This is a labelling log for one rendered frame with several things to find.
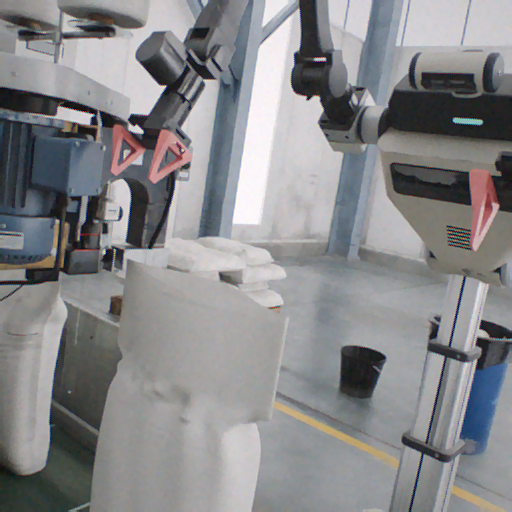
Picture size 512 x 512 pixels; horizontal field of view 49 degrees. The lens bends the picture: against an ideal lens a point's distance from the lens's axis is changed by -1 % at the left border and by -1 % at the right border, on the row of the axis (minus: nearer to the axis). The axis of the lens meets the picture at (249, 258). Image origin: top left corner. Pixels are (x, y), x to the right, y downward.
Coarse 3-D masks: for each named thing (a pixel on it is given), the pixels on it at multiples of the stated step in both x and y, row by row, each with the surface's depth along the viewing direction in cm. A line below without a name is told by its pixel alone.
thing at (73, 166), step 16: (48, 144) 90; (64, 144) 89; (80, 144) 90; (96, 144) 95; (48, 160) 90; (64, 160) 89; (80, 160) 91; (96, 160) 96; (32, 176) 91; (48, 176) 90; (64, 176) 89; (80, 176) 92; (96, 176) 97; (64, 192) 90; (80, 192) 93; (96, 192) 98
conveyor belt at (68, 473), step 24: (48, 456) 167; (72, 456) 169; (0, 480) 152; (24, 480) 153; (48, 480) 155; (72, 480) 157; (0, 504) 142; (24, 504) 143; (48, 504) 145; (72, 504) 147
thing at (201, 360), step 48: (144, 288) 123; (192, 288) 126; (144, 336) 120; (192, 336) 109; (240, 336) 106; (144, 384) 117; (192, 384) 110; (240, 384) 107; (144, 432) 115; (192, 432) 108; (240, 432) 110; (96, 480) 129; (144, 480) 115; (192, 480) 108; (240, 480) 109
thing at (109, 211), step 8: (112, 184) 123; (112, 192) 123; (96, 200) 124; (104, 200) 123; (112, 200) 123; (96, 208) 124; (104, 208) 122; (112, 208) 123; (96, 216) 124; (104, 216) 122; (112, 216) 123; (96, 224) 126
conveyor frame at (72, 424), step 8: (56, 408) 190; (64, 408) 190; (56, 416) 190; (64, 416) 187; (72, 416) 185; (56, 424) 190; (64, 424) 187; (72, 424) 184; (80, 424) 181; (72, 432) 184; (80, 432) 181; (88, 432) 179; (96, 432) 177; (80, 440) 182; (88, 440) 179; (96, 440) 176; (88, 448) 179; (96, 448) 176
